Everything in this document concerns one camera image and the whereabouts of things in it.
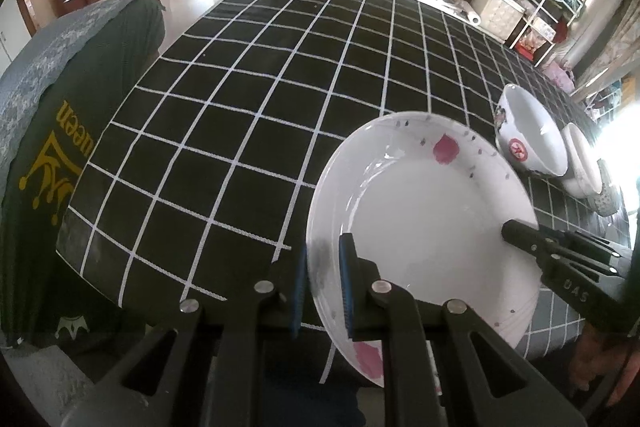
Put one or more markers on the black white grid tablecloth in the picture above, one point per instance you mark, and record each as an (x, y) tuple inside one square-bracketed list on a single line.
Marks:
[(205, 173)]

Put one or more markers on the white plate pink flowers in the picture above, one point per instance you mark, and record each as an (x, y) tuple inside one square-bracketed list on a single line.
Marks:
[(425, 199)]

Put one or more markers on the pink tote bag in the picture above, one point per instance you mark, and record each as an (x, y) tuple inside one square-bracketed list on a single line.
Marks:
[(561, 78)]

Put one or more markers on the small floral patterned bowl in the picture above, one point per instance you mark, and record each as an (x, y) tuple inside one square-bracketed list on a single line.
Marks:
[(607, 202)]

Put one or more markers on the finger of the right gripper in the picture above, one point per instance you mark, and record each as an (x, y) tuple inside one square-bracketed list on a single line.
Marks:
[(586, 250)]

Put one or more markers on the white bowl red emblem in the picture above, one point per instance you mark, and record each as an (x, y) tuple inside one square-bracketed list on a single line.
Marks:
[(526, 134)]

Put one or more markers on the white metal shelf rack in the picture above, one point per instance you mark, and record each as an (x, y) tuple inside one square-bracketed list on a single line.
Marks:
[(544, 25)]

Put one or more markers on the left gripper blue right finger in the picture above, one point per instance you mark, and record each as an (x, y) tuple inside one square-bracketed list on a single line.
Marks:
[(363, 316)]

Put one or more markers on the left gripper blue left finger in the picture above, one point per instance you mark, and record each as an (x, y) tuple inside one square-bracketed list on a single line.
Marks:
[(293, 284)]

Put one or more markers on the paper towel roll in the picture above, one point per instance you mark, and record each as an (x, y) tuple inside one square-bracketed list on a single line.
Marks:
[(469, 13)]

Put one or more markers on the person right hand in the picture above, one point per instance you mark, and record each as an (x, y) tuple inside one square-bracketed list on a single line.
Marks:
[(594, 357)]

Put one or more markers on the white bowl pink pattern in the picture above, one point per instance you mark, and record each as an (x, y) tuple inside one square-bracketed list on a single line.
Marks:
[(583, 178)]

